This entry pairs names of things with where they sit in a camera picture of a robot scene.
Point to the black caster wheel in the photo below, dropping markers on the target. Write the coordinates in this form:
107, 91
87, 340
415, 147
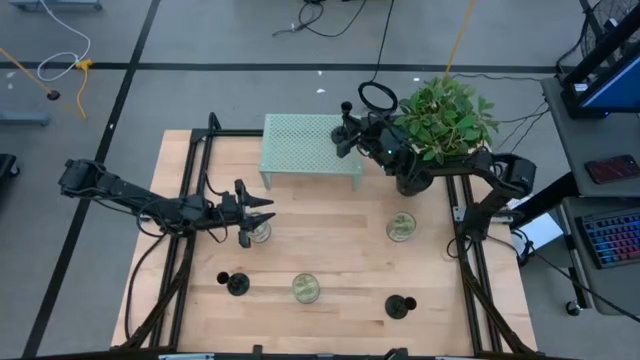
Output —
573, 307

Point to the grey stand base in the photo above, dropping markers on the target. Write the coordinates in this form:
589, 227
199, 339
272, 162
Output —
25, 118
55, 5

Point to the backlit rainbow keyboard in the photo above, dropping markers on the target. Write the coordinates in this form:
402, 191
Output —
610, 239

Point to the black frame rail with clips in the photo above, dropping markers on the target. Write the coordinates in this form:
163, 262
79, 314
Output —
320, 356

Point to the green leafy plant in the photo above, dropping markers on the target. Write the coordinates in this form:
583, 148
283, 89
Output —
445, 122

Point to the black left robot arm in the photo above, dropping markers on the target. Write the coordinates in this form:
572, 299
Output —
125, 192

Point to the black aluminium frame cross rail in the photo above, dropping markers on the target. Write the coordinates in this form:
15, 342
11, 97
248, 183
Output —
235, 132

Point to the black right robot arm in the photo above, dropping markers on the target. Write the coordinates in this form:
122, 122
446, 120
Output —
520, 175

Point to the black floor fan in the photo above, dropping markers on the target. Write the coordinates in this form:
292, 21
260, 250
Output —
607, 15

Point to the orange rod with black foot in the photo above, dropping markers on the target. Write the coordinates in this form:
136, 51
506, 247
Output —
53, 95

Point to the dark red smartphone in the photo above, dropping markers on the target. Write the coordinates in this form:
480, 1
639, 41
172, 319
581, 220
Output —
612, 169

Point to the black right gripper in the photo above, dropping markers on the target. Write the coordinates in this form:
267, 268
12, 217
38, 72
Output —
375, 137

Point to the glass candle jar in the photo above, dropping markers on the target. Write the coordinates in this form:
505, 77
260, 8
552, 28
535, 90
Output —
263, 235
401, 226
305, 288

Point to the monitor with blue screen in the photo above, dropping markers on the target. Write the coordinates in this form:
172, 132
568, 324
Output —
615, 85

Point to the white box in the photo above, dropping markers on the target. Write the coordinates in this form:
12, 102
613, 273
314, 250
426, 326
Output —
542, 232

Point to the grey keyboard desk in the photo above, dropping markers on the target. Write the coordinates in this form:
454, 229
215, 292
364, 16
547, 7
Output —
615, 285

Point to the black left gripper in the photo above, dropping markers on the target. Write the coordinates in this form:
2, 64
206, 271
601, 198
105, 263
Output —
231, 209

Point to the black aluminium frame side rails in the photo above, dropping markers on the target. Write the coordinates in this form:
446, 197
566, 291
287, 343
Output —
473, 310
179, 305

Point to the green perforated metal shelf riser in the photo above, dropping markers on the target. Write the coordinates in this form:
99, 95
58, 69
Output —
300, 145

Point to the black candle stick holder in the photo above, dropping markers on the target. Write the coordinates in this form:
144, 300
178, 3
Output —
396, 306
346, 106
238, 284

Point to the black plant pot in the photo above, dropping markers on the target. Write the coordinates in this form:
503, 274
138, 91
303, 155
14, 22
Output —
412, 185

